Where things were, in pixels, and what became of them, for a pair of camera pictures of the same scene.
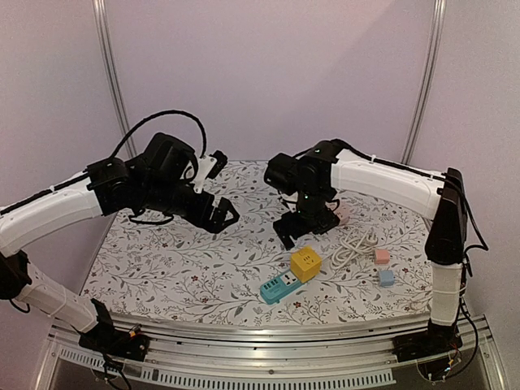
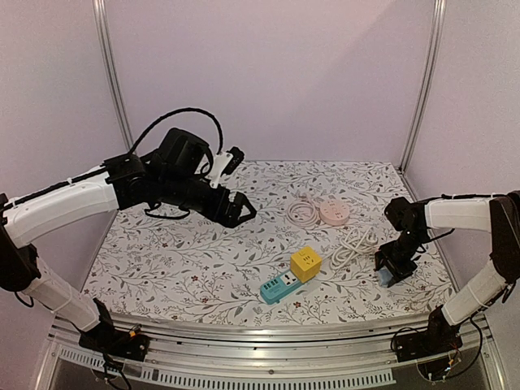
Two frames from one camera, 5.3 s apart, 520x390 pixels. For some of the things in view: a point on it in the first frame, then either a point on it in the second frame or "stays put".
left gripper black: (214, 225) → (230, 219)
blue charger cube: (386, 279) stays put
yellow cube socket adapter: (305, 263) stays put
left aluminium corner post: (111, 76) stays put
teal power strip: (275, 289) stays put
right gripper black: (291, 225) → (395, 263)
